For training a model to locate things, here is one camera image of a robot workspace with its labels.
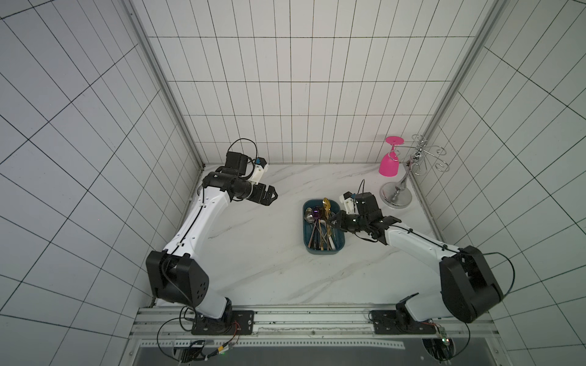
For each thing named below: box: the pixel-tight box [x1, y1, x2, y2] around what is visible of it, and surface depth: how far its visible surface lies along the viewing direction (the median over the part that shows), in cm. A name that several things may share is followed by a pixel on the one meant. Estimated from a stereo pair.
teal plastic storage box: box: [302, 197, 345, 254], surface depth 94 cm
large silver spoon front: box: [304, 207, 316, 224], surface depth 99 cm
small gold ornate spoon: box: [322, 197, 332, 251], surface depth 91 cm
